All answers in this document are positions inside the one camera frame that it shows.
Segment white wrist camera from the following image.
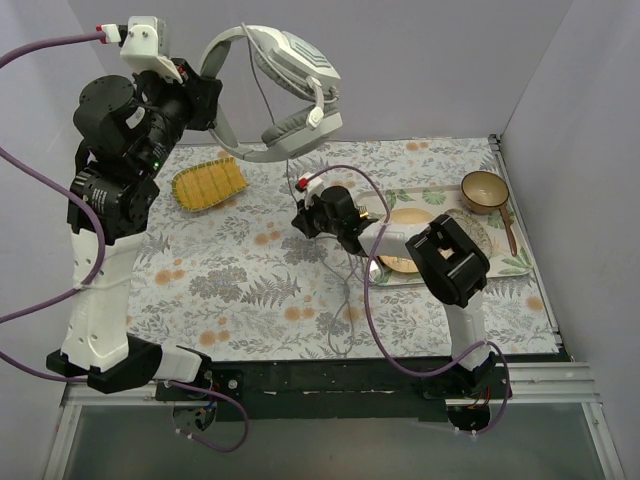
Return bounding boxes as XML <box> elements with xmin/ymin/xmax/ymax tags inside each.
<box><xmin>295</xmin><ymin>172</ymin><xmax>324</xmax><ymax>209</ymax></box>
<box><xmin>120</xmin><ymin>16</ymin><xmax>183</xmax><ymax>84</ymax></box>

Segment leaf pattern serving tray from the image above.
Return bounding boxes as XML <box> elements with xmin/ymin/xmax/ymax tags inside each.
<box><xmin>355</xmin><ymin>185</ymin><xmax>533</xmax><ymax>287</ymax></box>

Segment floral table mat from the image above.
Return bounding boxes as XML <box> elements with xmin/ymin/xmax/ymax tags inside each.
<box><xmin>119</xmin><ymin>137</ymin><xmax>559</xmax><ymax>360</ymax></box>

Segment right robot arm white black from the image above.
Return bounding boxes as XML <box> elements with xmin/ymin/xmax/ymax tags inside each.
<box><xmin>292</xmin><ymin>178</ymin><xmax>495</xmax><ymax>398</ymax></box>

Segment white grey gaming headphones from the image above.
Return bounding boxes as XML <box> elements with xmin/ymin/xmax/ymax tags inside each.
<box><xmin>199</xmin><ymin>24</ymin><xmax>343</xmax><ymax>164</ymax></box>

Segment yellow woven bamboo tray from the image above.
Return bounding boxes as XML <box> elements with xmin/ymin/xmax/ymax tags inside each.
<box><xmin>172</xmin><ymin>157</ymin><xmax>248</xmax><ymax>212</ymax></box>

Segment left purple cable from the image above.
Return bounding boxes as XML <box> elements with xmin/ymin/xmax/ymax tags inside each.
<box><xmin>0</xmin><ymin>24</ymin><xmax>250</xmax><ymax>454</ymax></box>

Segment speckled oval plate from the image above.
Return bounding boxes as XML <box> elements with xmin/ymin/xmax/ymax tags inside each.
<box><xmin>444</xmin><ymin>208</ymin><xmax>493</xmax><ymax>258</ymax></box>

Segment grey headphone cable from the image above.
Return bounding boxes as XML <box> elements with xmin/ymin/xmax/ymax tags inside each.
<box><xmin>241</xmin><ymin>22</ymin><xmax>371</xmax><ymax>357</ymax></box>

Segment aluminium frame rail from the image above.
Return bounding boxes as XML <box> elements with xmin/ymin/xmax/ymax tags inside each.
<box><xmin>61</xmin><ymin>362</ymin><xmax>601</xmax><ymax>407</ymax></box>

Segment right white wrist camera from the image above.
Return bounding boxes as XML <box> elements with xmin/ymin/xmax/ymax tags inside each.
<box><xmin>295</xmin><ymin>172</ymin><xmax>324</xmax><ymax>209</ymax></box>

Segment brown bowl with handle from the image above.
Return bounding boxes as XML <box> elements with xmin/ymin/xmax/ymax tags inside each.
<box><xmin>460</xmin><ymin>171</ymin><xmax>518</xmax><ymax>256</ymax></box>

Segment purple cable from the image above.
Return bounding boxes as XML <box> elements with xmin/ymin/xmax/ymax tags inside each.
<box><xmin>0</xmin><ymin>24</ymin><xmax>250</xmax><ymax>454</ymax></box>
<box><xmin>309</xmin><ymin>164</ymin><xmax>513</xmax><ymax>434</ymax></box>

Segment beige bird plate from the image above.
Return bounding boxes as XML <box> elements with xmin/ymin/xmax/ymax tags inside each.
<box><xmin>378</xmin><ymin>208</ymin><xmax>434</xmax><ymax>274</ymax></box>

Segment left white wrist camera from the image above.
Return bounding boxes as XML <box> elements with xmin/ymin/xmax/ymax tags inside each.
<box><xmin>120</xmin><ymin>16</ymin><xmax>183</xmax><ymax>84</ymax></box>

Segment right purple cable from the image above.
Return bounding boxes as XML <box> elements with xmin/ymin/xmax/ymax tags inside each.
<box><xmin>309</xmin><ymin>164</ymin><xmax>513</xmax><ymax>434</ymax></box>

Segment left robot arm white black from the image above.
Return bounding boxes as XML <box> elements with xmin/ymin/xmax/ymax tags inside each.
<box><xmin>46</xmin><ymin>58</ymin><xmax>222</xmax><ymax>400</ymax></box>

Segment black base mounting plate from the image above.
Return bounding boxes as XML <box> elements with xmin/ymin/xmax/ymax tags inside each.
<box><xmin>154</xmin><ymin>355</ymin><xmax>496</xmax><ymax>421</ymax></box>

